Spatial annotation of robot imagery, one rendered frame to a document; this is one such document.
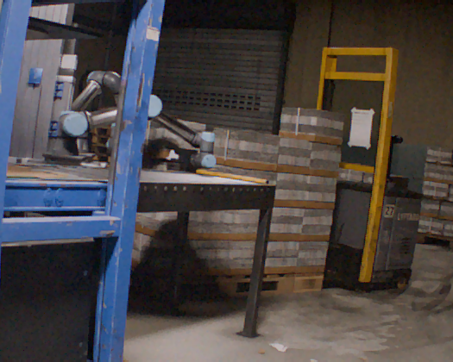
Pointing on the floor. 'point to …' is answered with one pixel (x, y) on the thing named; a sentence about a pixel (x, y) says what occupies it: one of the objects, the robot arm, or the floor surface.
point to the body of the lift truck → (399, 205)
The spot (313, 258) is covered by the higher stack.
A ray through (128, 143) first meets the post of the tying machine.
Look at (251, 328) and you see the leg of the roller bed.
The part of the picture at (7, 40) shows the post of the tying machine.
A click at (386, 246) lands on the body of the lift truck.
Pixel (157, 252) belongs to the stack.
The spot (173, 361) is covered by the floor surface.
